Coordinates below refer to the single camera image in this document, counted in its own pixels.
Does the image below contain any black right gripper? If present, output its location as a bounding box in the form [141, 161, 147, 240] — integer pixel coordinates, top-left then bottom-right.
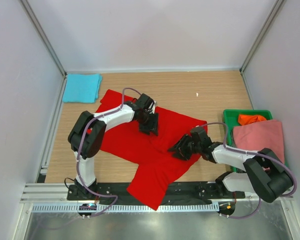
[167, 133, 202, 161]

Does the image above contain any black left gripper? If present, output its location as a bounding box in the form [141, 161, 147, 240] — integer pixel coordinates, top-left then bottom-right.
[136, 111, 158, 136]

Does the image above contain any red t-shirt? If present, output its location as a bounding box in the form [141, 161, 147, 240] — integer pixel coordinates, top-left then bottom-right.
[87, 88, 208, 211]

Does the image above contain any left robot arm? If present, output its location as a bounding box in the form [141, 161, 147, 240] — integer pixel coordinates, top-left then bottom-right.
[68, 93, 159, 200]

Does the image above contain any green plastic bin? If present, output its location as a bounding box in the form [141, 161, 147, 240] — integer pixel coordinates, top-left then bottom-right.
[222, 108, 290, 173]

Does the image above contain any orange t-shirt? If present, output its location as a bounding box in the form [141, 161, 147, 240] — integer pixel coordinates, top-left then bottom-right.
[237, 114, 267, 126]

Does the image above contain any pink t-shirt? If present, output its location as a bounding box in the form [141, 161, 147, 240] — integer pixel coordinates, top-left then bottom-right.
[232, 119, 285, 163]

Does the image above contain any folded light blue t-shirt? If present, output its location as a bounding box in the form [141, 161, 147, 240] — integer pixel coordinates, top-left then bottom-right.
[62, 73, 103, 104]

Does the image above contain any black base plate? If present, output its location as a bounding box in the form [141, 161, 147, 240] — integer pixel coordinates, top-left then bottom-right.
[66, 181, 246, 207]

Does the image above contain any white slotted cable duct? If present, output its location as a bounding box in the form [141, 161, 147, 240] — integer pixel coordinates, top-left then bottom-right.
[31, 202, 219, 214]

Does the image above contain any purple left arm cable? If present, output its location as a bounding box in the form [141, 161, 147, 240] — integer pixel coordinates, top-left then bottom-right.
[74, 87, 145, 218]

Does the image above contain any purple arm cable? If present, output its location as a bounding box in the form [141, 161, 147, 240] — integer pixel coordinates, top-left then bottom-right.
[204, 121, 299, 220]
[74, 87, 145, 218]

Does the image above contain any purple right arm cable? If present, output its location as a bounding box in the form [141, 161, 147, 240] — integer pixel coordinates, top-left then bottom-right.
[204, 121, 299, 220]

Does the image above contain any left aluminium frame post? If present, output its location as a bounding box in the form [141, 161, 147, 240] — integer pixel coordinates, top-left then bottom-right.
[19, 0, 67, 78]

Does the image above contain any aluminium frame post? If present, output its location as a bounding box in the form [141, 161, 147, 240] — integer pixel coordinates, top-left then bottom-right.
[239, 0, 286, 75]
[19, 0, 67, 78]

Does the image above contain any right aluminium frame post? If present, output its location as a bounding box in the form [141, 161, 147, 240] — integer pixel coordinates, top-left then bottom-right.
[239, 0, 286, 75]

